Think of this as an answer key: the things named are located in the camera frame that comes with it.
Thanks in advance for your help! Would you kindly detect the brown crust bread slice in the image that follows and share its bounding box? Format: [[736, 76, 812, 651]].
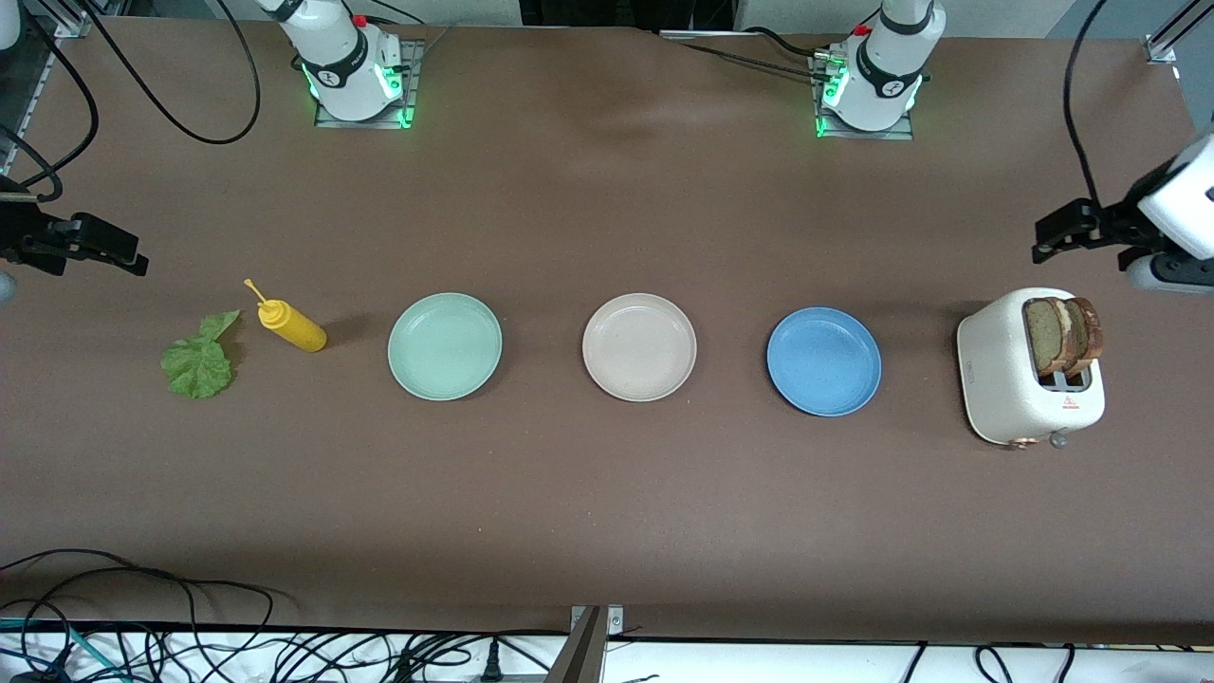
[[1060, 296, 1105, 373], [1022, 297, 1071, 378]]

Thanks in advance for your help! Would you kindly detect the green lettuce leaf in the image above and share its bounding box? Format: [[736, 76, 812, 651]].
[[160, 310, 243, 400]]

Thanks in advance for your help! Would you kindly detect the yellow squeeze bottle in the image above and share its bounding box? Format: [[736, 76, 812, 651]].
[[243, 278, 328, 354]]

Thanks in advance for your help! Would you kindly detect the blue round plate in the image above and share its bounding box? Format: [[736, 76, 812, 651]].
[[766, 306, 883, 417]]

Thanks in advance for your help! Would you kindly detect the mint green round plate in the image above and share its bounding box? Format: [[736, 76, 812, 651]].
[[387, 292, 504, 402]]

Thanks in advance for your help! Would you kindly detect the beige round plate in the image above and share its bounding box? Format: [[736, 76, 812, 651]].
[[581, 292, 698, 403]]

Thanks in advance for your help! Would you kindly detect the white two-slot toaster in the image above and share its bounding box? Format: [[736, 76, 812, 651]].
[[956, 287, 1108, 451]]

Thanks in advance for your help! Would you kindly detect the dark background box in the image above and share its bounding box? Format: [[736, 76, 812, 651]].
[[520, 0, 736, 29]]

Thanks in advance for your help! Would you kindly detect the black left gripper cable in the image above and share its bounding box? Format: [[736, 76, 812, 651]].
[[1064, 0, 1109, 208]]

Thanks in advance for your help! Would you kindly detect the black curved cable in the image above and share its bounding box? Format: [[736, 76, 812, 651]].
[[0, 9, 102, 202]]

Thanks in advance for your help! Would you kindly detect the aluminium frame rail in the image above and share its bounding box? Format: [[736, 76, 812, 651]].
[[1143, 0, 1214, 67], [0, 0, 96, 172]]

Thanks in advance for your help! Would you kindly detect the black looping cable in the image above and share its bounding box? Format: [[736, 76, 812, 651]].
[[81, 0, 264, 146]]

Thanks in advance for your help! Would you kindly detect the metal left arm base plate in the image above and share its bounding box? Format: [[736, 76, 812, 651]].
[[809, 52, 917, 141]]

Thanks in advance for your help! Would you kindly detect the long black floor cable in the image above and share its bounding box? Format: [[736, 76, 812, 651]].
[[0, 548, 276, 683]]

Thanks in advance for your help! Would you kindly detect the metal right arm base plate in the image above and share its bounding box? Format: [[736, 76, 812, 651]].
[[313, 38, 425, 130]]

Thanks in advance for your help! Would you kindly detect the thin black base cable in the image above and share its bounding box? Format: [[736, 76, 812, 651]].
[[678, 27, 826, 82]]

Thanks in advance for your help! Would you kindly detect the teal cable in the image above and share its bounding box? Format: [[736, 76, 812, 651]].
[[0, 617, 129, 683]]

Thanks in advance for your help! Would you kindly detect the grey metal post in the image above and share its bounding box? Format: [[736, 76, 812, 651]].
[[545, 604, 624, 683]]

